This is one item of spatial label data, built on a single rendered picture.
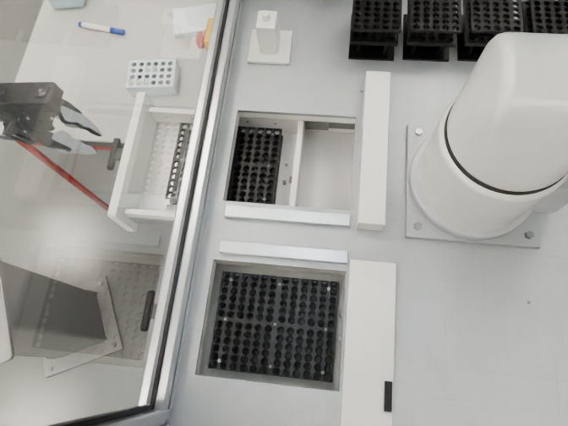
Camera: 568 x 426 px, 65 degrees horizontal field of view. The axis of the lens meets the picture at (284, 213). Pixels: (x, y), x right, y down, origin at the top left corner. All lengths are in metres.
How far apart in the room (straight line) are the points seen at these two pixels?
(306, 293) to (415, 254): 0.21
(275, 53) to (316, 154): 0.23
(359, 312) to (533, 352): 0.29
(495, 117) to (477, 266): 0.34
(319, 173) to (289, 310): 0.32
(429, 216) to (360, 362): 0.28
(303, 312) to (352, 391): 0.18
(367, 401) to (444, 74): 0.65
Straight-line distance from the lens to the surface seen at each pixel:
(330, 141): 1.02
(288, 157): 1.00
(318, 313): 0.83
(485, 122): 0.60
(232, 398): 0.80
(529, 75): 0.58
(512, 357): 0.85
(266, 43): 0.98
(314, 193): 0.97
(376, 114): 0.89
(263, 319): 0.84
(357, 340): 0.78
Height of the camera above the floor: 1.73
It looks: 70 degrees down
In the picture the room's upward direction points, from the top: 11 degrees counter-clockwise
